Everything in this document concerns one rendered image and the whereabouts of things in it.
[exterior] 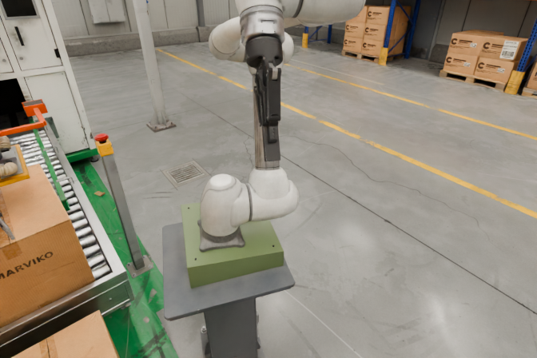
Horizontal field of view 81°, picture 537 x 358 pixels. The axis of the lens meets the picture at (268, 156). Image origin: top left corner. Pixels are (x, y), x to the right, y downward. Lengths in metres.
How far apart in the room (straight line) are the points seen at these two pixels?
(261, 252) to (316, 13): 0.91
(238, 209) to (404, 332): 1.38
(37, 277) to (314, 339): 1.42
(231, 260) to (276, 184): 0.34
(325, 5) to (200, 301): 1.06
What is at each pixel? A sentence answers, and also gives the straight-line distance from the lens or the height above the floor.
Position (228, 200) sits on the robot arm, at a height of 1.08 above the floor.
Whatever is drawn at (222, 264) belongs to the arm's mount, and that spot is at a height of 0.84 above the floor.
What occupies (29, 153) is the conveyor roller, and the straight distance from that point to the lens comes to 3.28.
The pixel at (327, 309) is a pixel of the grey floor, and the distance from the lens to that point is 2.19.
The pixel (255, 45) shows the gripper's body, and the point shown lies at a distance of 0.64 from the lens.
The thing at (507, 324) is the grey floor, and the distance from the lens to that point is 2.55.
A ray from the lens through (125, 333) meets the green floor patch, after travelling 2.24.
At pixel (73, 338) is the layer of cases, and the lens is 1.64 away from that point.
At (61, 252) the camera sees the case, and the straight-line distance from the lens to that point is 1.59.
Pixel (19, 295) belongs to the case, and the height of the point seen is 0.70.
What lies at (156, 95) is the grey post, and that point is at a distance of 4.45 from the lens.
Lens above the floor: 1.79
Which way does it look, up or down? 30 degrees down
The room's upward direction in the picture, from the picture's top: straight up
